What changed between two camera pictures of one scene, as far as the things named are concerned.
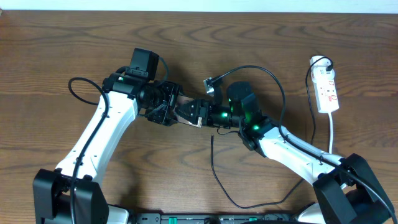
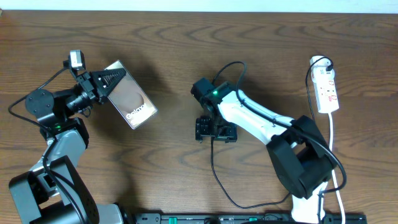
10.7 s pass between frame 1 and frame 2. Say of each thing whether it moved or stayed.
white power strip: stayed
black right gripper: moved
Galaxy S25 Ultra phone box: moved
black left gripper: moved
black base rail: stayed
